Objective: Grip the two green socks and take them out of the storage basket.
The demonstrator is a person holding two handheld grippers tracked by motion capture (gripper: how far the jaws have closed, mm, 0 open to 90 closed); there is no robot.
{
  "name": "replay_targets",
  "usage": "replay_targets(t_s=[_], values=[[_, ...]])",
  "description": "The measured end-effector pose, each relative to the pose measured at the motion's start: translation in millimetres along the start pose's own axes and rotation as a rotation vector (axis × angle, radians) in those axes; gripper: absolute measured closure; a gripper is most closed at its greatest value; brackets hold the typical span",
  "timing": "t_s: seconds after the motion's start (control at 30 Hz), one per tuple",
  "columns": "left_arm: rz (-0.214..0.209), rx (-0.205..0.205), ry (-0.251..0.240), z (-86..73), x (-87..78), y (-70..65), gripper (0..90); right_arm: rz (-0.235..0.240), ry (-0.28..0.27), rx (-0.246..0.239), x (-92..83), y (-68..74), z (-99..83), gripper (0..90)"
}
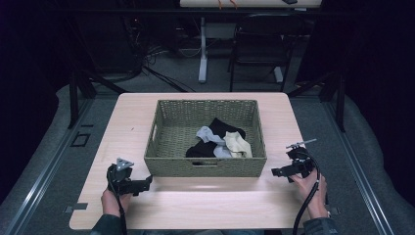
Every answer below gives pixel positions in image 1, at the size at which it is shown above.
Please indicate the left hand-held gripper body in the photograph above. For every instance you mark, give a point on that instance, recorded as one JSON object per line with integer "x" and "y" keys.
{"x": 121, "y": 178}

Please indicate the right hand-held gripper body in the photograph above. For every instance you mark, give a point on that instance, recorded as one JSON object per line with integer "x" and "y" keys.
{"x": 300, "y": 161}

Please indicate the green woven basket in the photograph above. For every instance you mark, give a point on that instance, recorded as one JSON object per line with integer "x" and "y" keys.
{"x": 169, "y": 143}

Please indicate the cream sock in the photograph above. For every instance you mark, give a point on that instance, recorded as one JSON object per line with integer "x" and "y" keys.
{"x": 238, "y": 145}

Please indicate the pile of socks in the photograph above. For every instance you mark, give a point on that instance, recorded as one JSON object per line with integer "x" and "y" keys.
{"x": 204, "y": 149}

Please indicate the light grey sock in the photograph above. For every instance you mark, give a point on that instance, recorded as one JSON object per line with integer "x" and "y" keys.
{"x": 208, "y": 134}

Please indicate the person's right hand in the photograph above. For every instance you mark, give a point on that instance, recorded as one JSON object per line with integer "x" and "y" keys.
{"x": 310, "y": 192}

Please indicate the person's left hand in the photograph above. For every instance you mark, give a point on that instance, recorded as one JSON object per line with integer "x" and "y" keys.
{"x": 112, "y": 202}

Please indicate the black metal stand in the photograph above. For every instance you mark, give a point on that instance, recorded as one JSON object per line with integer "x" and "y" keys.
{"x": 339, "y": 98}
{"x": 74, "y": 98}

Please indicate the black folding chair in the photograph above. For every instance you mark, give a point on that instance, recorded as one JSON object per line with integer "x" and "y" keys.
{"x": 261, "y": 42}

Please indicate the black device on desk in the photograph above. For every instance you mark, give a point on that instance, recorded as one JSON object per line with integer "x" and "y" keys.
{"x": 289, "y": 1}

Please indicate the white desk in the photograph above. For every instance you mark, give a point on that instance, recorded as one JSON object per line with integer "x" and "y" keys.
{"x": 248, "y": 3}

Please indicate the black floor socket frame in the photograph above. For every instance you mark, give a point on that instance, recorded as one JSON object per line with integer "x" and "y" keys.
{"x": 80, "y": 139}

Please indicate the metal floor rail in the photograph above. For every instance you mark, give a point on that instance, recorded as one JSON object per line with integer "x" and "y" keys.
{"x": 42, "y": 169}
{"x": 355, "y": 169}

